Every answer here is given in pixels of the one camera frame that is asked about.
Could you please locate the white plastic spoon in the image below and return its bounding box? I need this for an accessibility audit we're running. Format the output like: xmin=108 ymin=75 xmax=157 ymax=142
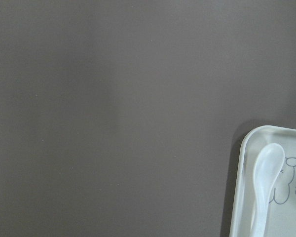
xmin=250 ymin=143 xmax=285 ymax=237

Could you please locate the cream serving tray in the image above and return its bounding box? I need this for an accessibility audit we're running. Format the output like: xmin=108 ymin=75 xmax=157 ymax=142
xmin=229 ymin=125 xmax=296 ymax=237

